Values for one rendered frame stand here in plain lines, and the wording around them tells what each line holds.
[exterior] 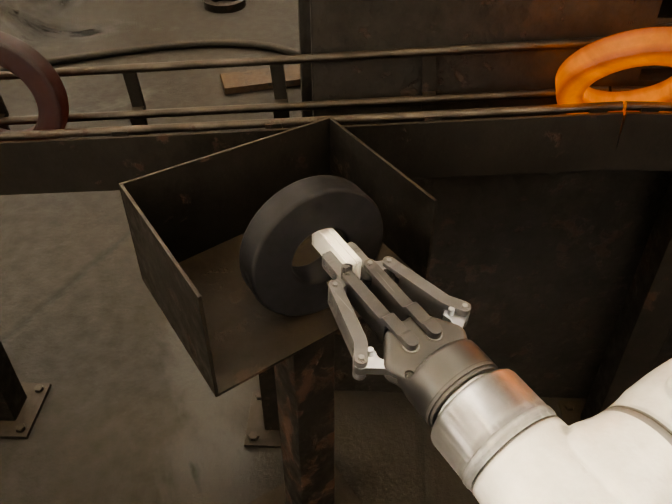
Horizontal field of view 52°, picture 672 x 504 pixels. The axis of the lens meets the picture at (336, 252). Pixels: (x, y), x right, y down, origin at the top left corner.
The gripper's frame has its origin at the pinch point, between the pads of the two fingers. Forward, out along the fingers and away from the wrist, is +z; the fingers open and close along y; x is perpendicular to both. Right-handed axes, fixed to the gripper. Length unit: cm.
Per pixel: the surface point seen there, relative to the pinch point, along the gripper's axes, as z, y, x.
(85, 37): 229, 30, -88
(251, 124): 28.8, 5.4, -3.6
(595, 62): 3.1, 36.7, 9.9
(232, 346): 1.6, -11.3, -9.7
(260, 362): -2.0, -9.9, -9.3
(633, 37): 1.4, 39.6, 13.1
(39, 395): 56, -32, -73
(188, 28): 216, 69, -87
